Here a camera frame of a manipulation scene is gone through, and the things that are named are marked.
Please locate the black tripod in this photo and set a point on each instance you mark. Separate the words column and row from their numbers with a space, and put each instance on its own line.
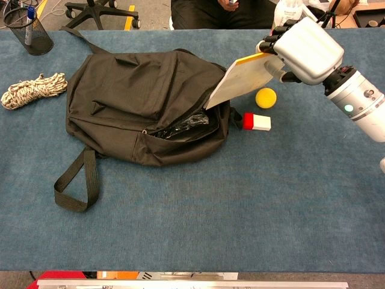
column 328, row 12

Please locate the seated person in black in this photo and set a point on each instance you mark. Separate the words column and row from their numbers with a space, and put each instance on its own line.
column 192, row 15

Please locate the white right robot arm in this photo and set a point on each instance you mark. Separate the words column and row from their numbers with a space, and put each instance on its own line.
column 367, row 108

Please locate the black fabric backpack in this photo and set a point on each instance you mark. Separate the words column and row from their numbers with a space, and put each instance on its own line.
column 120, row 96

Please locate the clear plastic drink bottle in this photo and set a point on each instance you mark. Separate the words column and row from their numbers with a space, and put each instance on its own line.
column 288, row 9

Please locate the grey marker with blue cap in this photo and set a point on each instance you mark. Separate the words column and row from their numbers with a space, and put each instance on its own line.
column 30, row 18

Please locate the yellow foam ball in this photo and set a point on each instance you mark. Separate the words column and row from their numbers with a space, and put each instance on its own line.
column 266, row 97

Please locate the black office chair base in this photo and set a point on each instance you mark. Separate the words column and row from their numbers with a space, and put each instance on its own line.
column 99, row 12

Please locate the clear plastic bag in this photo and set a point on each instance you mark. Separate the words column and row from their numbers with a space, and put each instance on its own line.
column 192, row 122

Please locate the aluminium profile rail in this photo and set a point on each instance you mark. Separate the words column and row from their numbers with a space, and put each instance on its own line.
column 192, row 284

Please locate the red and white block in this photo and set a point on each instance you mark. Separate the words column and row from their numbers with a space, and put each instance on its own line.
column 261, row 123

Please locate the blue felt table cover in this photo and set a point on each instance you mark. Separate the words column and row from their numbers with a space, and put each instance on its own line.
column 192, row 225

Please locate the orange box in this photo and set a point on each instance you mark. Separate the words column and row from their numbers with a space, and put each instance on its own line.
column 117, row 274

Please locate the red panel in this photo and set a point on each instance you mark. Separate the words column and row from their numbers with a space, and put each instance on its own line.
column 60, row 274

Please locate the yellow and white book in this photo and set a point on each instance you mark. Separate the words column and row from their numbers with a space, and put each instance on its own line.
column 240, row 81

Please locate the black mesh pen holder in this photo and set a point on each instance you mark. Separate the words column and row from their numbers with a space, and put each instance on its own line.
column 40, row 42

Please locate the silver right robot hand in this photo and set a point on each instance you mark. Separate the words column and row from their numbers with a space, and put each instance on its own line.
column 306, row 51

